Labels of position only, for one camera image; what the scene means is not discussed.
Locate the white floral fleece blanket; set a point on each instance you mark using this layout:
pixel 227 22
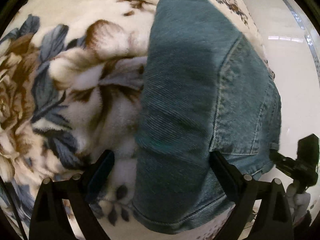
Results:
pixel 70 86

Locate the white gloved right hand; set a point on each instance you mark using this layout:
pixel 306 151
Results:
pixel 298 202

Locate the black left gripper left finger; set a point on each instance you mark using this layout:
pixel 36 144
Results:
pixel 49 219

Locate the blue denim jeans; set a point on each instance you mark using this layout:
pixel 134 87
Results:
pixel 205 90

